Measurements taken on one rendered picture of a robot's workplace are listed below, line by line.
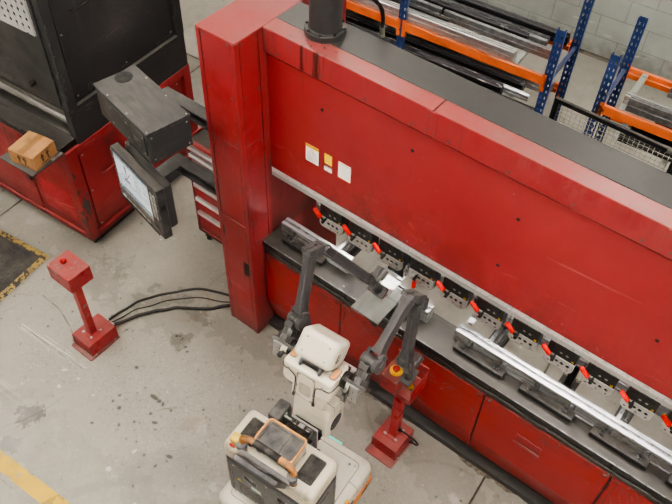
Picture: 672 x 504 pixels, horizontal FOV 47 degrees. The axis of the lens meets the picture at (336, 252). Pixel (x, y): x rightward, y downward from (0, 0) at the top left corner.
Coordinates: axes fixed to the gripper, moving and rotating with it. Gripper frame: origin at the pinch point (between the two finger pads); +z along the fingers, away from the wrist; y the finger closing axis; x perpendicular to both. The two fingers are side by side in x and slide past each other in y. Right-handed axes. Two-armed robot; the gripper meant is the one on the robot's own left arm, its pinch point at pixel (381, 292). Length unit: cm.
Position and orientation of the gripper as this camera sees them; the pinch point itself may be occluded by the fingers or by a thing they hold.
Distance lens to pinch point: 422.8
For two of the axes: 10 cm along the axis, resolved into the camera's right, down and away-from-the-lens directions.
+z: 2.7, 3.1, 9.1
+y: -7.8, -4.9, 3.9
